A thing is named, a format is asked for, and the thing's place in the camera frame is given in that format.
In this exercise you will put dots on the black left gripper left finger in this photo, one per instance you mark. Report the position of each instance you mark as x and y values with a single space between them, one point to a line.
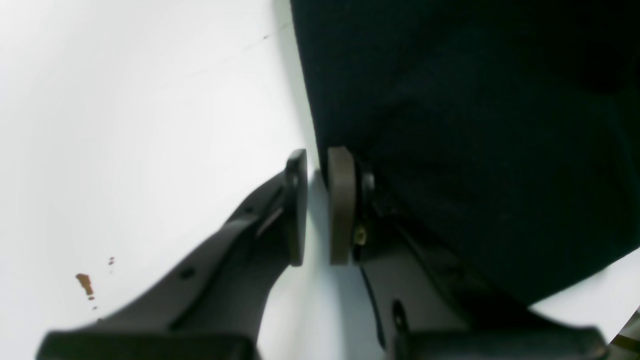
210 306

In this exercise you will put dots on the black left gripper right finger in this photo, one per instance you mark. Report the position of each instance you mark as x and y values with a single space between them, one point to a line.
429 303

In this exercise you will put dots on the black graphic T-shirt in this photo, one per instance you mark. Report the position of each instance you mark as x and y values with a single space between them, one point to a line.
508 128

